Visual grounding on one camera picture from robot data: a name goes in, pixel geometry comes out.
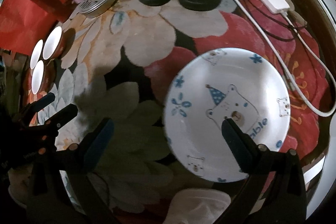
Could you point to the white bowl with brown outside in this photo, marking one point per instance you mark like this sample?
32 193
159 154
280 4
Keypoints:
36 54
52 41
39 77

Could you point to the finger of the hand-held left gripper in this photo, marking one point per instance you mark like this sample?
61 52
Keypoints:
63 116
42 103

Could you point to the red bag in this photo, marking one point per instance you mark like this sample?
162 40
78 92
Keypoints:
21 16

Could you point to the bear print white plate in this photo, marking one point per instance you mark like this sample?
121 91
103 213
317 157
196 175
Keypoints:
199 140

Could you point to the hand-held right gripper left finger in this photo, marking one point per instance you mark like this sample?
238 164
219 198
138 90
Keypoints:
101 140

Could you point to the white cloth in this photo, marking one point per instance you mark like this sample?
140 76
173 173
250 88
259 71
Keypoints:
202 203

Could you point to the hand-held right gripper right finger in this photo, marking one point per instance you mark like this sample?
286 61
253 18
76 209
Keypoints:
236 145

